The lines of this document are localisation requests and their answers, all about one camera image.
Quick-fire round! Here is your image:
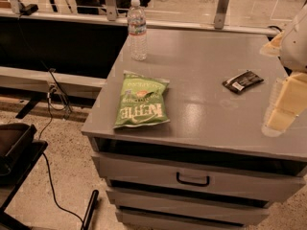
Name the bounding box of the grey metal bracket post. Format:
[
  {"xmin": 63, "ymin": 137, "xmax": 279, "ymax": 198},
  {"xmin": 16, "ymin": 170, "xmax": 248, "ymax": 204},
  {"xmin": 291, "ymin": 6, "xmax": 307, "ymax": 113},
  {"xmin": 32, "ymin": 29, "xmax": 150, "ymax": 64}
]
[
  {"xmin": 106, "ymin": 0, "xmax": 118, "ymax": 21},
  {"xmin": 214, "ymin": 0, "xmax": 229, "ymax": 30}
]

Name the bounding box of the black table leg foot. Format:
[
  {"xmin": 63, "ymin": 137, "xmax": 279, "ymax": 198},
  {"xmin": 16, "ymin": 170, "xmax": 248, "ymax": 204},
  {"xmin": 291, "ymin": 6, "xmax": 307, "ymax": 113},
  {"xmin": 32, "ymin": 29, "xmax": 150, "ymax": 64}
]
[{"xmin": 81, "ymin": 190, "xmax": 99, "ymax": 230}]

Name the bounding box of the black cart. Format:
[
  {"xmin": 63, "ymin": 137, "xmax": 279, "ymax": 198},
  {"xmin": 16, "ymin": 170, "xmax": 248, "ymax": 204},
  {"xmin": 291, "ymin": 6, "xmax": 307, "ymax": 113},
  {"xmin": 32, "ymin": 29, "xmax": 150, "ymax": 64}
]
[{"xmin": 0, "ymin": 123, "xmax": 48, "ymax": 230}]

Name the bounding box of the black rxbar chocolate wrapper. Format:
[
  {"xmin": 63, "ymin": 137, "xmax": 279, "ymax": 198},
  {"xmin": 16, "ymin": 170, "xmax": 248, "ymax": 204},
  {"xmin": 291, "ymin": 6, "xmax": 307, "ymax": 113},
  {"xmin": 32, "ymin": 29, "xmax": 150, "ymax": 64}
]
[{"xmin": 223, "ymin": 70, "xmax": 264, "ymax": 94}]

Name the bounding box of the green kettle chip bag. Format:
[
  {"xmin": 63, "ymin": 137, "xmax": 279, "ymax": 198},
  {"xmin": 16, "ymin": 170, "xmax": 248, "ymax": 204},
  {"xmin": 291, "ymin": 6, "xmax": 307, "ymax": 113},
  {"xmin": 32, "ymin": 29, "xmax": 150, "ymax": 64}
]
[{"xmin": 114, "ymin": 71, "xmax": 170, "ymax": 129}]

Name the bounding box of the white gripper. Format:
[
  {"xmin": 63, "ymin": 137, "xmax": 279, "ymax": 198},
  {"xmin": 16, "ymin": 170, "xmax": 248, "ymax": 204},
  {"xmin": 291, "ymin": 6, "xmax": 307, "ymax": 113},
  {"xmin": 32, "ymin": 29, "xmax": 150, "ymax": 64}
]
[{"xmin": 260, "ymin": 5, "xmax": 307, "ymax": 137}]

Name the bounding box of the grey drawer cabinet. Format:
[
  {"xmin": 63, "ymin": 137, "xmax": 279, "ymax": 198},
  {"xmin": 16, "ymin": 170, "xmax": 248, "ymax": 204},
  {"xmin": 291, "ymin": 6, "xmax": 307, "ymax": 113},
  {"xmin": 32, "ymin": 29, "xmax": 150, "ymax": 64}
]
[{"xmin": 83, "ymin": 29, "xmax": 306, "ymax": 230}]

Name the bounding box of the clear plastic water bottle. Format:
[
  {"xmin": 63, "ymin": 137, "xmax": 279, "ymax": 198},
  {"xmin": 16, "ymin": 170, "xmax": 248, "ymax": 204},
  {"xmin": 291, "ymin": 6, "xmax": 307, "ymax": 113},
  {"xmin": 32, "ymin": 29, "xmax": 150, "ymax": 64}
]
[{"xmin": 127, "ymin": 0, "xmax": 147, "ymax": 60}]

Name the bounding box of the black floor cable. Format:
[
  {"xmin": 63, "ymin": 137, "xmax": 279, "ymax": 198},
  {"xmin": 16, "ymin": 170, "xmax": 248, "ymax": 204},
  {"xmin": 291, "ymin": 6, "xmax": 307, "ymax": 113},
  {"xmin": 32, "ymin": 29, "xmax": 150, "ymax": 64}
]
[{"xmin": 37, "ymin": 89, "xmax": 84, "ymax": 223}]

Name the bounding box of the black drawer handle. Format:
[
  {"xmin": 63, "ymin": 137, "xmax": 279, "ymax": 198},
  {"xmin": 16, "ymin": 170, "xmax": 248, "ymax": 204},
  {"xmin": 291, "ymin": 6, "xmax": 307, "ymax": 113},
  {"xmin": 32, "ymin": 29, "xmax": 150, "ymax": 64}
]
[{"xmin": 176, "ymin": 172, "xmax": 210, "ymax": 187}]

